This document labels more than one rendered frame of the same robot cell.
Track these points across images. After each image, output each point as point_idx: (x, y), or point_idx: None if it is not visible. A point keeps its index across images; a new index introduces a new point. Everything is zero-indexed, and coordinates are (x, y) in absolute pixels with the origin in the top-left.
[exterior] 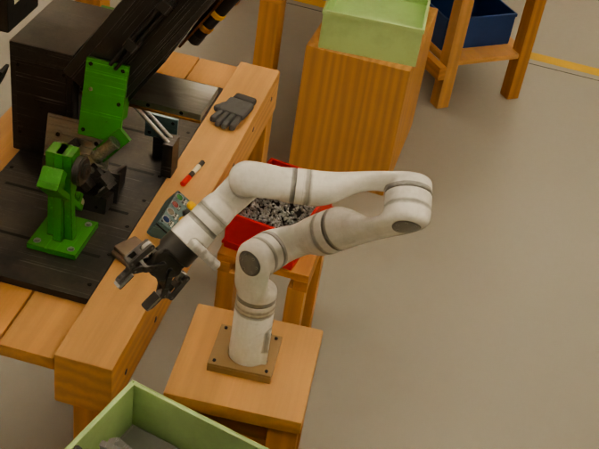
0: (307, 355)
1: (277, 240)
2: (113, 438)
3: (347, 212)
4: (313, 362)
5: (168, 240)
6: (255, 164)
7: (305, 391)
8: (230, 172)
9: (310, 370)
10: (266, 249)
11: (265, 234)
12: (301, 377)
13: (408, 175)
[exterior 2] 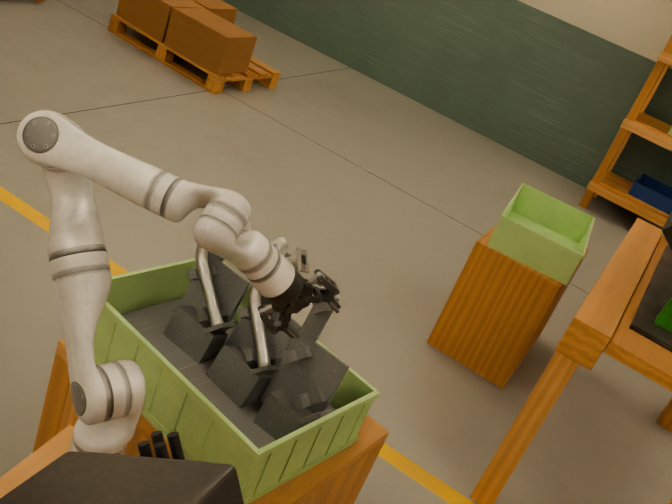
0: (0, 490)
1: (98, 366)
2: (326, 303)
3: (86, 217)
4: (0, 480)
5: (299, 273)
6: (227, 189)
7: (39, 451)
8: (250, 209)
9: (12, 472)
10: (123, 360)
11: (111, 375)
12: (30, 468)
13: (61, 115)
